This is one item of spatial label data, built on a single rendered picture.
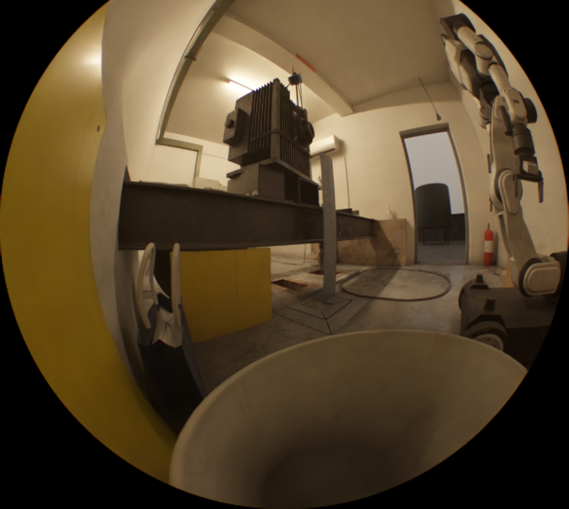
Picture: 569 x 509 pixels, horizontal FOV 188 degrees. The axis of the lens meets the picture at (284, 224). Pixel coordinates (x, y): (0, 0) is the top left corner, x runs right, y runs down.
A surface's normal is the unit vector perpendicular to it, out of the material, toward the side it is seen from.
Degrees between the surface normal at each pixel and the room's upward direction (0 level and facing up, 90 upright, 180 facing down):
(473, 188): 90
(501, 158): 90
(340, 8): 180
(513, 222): 115
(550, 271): 90
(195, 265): 90
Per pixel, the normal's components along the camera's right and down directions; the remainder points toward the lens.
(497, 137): -0.76, 0.40
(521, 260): -0.82, -0.03
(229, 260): 0.69, -0.05
